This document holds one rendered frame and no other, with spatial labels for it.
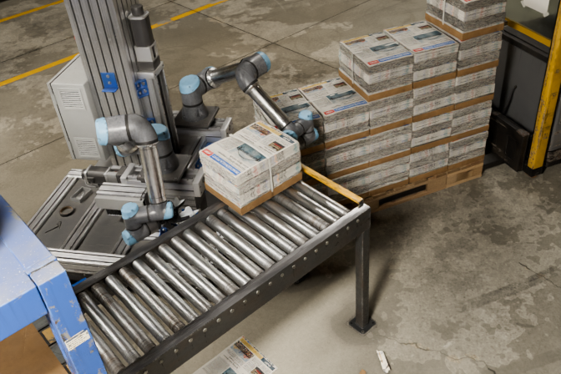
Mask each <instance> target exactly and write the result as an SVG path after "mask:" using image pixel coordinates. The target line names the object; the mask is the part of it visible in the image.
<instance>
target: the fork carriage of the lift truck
mask: <svg viewBox="0 0 561 374"><path fill-rule="evenodd" d="M491 108H492V107H491ZM489 117H490V121H489V123H488V124H489V128H488V130H487V131H488V138H487V139H486V140H487V141H486V149H488V150H489V151H490V152H492V153H494V152H495V153H496V154H498V155H499V156H500V157H502V158H503V162H504V163H505V164H507V165H508V166H509V167H510V168H512V169H513V170H515V171H516V172H518V171H519V170H523V164H524V160H525V154H526V150H527V146H528V138H529V132H527V131H526V130H524V129H522V128H521V127H520V126H518V125H517V124H515V123H514V122H513V121H511V120H510V119H508V118H507V117H505V116H504V115H502V114H501V113H499V112H498V111H497V110H496V109H494V108H492V111H491V116H489Z"/></svg>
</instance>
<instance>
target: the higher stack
mask: <svg viewBox="0 0 561 374"><path fill-rule="evenodd" d="M506 1H507V0H427V11H426V13H427V14H429V15H430V16H432V17H434V18H435V19H437V20H439V21H441V22H442V25H443V23H445V24H446V25H448V26H450V27H451V28H454V29H456V30H457V31H459V32H460V33H468V32H471V31H475V30H478V29H482V28H488V27H491V26H494V25H498V24H500V23H503V21H505V17H506V16H505V14H506V11H505V7H506ZM425 22H427V23H429V24H430V25H432V26H433V27H434V28H436V29H438V30H439V31H442V33H444V34H446V35H447V36H448V37H450V38H452V39H453V40H455V41H456V42H457V43H459V47H458V51H457V65H456V66H457V67H456V69H457V70H458V71H459V70H463V69H465V68H471V67H474V66H478V65H481V64H484V63H489V62H492V61H495V60H498V58H499V54H500V50H499V49H501V47H502V46H501V44H502V40H501V39H502V33H503V32H501V31H497V32H494V33H488V34H485V35H482V36H478V37H475V38H470V39H466V40H463V41H462V40H460V39H458V38H456V37H454V36H452V35H451V34H450V33H448V32H446V31H444V30H443V29H441V28H439V27H438V26H436V25H434V24H433V23H430V22H429V21H425ZM495 76H496V67H493V68H488V69H484V70H482V71H478V72H476V73H470V74H467V75H464V76H461V77H457V76H456V80H455V81H456V82H455V87H454V94H455V101H454V104H455V107H456V104H460V103H463V102H467V101H469V100H472V99H477V98H480V97H483V96H486V95H489V94H493V92H494V88H495V86H494V85H495V83H494V82H495V78H496V77H495ZM491 106H492V100H488V101H486V102H482V103H480V104H474V105H472V106H469V107H466V108H463V109H458V110H453V117H452V125H451V126H452V127H451V128H452V129H451V134H450V135H451V136H453V135H456V134H461V133H464V132H467V131H470V130H473V129H478V128H481V127H483V126H486V125H488V123H489V121H490V117H489V116H491V111H492V108H491ZM487 138H488V131H484V132H482V133H478V134H474V135H471V136H468V137H465V138H462V139H458V140H455V141H452V142H450V143H448V145H449V146H448V150H449V151H448V152H449V154H448V155H449V156H448V161H447V165H448V166H449V165H452V164H456V163H459V162H462V161H464V160H467V159H471V158H474V157H478V156H480V155H483V154H484V153H485V149H486V141H487V140H486V139H487ZM482 171H483V159H482V160H479V161H477V162H474V163H471V164H467V165H464V166H462V167H459V168H456V169H452V170H449V171H446V175H447V178H446V185H445V186H446V188H449V187H452V186H454V185H457V184H461V183H463V182H466V181H469V180H471V179H476V178H478V177H481V176H482Z"/></svg>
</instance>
